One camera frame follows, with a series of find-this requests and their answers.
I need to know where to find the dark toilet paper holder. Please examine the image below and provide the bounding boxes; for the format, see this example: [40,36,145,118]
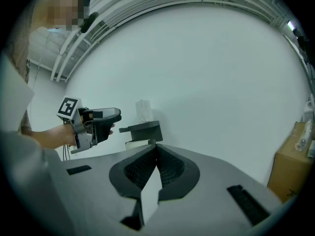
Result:
[119,120,163,143]

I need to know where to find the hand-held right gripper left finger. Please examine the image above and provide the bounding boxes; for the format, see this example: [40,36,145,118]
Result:
[109,144,158,231]

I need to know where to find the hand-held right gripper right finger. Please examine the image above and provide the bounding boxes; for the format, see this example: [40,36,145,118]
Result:
[156,143,200,204]

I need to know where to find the clear plastic bag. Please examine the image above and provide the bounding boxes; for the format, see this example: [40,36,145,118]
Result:
[294,118,314,157]

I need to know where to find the black cable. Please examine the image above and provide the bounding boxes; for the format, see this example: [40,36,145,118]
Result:
[62,144,72,161]

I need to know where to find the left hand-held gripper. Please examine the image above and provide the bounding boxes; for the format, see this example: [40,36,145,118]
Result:
[56,96,122,155]

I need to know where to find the white plastic tissue pack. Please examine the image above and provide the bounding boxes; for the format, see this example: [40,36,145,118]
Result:
[135,99,154,123]

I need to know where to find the person's left forearm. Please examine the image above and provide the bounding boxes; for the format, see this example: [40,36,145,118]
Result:
[21,123,75,150]

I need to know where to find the brown cardboard box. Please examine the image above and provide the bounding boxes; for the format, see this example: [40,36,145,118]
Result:
[267,121,315,204]

